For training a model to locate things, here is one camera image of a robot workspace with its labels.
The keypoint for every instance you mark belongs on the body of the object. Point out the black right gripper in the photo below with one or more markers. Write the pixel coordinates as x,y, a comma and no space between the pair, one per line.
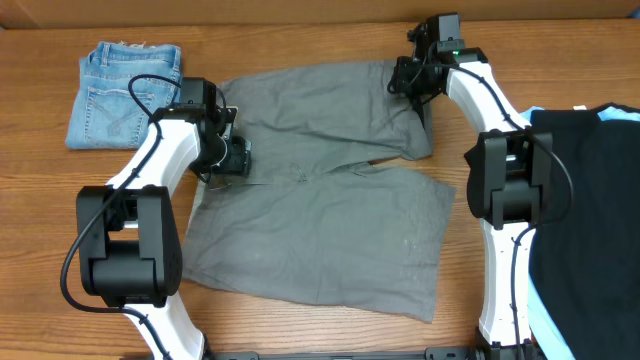
400,80

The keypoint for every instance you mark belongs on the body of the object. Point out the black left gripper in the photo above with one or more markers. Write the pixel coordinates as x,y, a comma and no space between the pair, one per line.
239,159

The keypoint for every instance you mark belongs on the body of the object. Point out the grey cotton shorts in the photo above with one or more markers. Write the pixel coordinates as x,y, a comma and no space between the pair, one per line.
323,218

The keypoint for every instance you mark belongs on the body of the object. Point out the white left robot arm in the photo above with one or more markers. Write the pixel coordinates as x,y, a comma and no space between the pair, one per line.
127,257

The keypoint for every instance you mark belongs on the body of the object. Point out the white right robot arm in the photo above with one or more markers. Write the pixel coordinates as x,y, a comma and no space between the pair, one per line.
510,167

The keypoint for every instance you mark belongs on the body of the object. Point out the folded blue denim shorts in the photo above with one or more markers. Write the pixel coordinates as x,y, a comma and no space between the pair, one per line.
120,85

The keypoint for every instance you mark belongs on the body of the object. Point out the black and blue shirt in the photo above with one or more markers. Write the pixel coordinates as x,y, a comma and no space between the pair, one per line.
584,270

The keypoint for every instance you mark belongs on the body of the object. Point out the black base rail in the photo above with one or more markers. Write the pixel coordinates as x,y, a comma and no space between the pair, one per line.
433,353

